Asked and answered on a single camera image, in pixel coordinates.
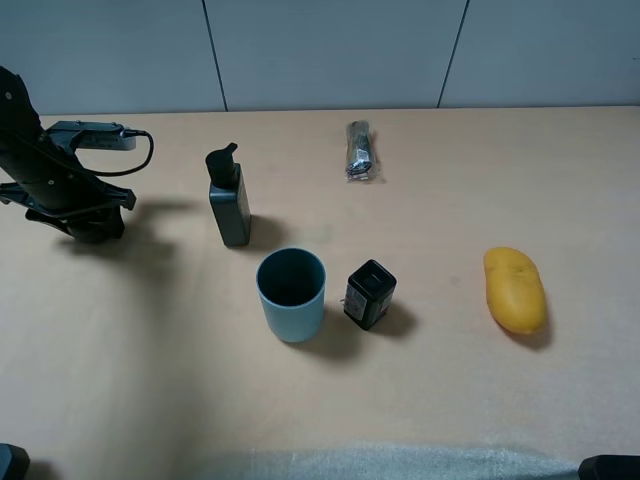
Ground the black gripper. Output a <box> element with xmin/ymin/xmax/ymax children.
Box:
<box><xmin>1</xmin><ymin>146</ymin><xmax>136</xmax><ymax>238</ymax></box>

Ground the dark avocado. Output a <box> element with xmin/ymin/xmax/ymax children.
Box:
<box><xmin>68</xmin><ymin>221</ymin><xmax>124</xmax><ymax>244</ymax></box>

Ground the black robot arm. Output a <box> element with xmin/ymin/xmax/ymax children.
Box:
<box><xmin>1</xmin><ymin>68</ymin><xmax>149</xmax><ymax>244</ymax></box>

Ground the dark green pump bottle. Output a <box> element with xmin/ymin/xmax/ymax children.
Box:
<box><xmin>205</xmin><ymin>142</ymin><xmax>251</xmax><ymax>247</ymax></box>

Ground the blue plastic cup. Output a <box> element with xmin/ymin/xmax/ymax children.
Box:
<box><xmin>256</xmin><ymin>248</ymin><xmax>326</xmax><ymax>343</ymax></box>

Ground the black item in plastic bag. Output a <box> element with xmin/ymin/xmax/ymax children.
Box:
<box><xmin>345</xmin><ymin>120</ymin><xmax>385</xmax><ymax>184</ymax></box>

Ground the small black box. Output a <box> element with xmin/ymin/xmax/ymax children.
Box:
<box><xmin>342</xmin><ymin>259</ymin><xmax>397</xmax><ymax>331</ymax></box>

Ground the yellow mango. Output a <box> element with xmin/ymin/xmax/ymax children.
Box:
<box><xmin>483</xmin><ymin>247</ymin><xmax>548</xmax><ymax>335</ymax></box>

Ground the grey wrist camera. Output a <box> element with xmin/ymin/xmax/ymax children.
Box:
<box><xmin>46</xmin><ymin>120</ymin><xmax>136</xmax><ymax>151</ymax></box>

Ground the black camera cable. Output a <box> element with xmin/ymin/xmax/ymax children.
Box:
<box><xmin>89</xmin><ymin>129</ymin><xmax>155</xmax><ymax>178</ymax></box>

